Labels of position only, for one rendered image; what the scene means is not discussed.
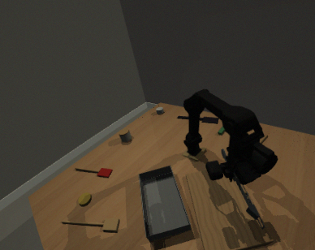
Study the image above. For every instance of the dark grey roasting tin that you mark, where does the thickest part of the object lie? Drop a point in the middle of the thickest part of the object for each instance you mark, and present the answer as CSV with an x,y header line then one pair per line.
x,y
163,210

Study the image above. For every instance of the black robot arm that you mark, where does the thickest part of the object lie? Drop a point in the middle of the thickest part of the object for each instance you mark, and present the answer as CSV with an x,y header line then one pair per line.
x,y
237,121

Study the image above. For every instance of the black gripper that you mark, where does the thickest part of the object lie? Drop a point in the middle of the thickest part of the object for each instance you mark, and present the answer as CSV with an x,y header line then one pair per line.
x,y
216,171

